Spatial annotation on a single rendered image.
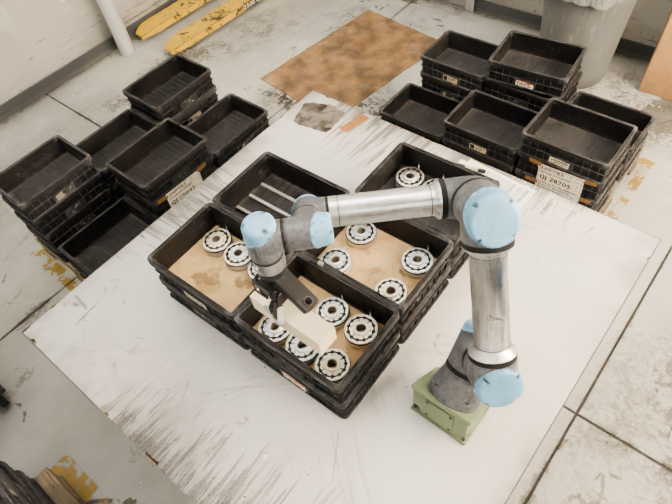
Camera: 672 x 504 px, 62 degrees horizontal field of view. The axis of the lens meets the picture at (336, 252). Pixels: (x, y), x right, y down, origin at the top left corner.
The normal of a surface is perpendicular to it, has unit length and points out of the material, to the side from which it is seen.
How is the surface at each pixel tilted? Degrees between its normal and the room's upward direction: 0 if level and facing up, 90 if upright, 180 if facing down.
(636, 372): 0
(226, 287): 0
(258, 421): 0
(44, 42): 90
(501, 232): 52
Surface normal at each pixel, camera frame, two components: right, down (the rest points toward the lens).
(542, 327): -0.11, -0.60
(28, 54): 0.77, 0.45
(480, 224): 0.03, 0.24
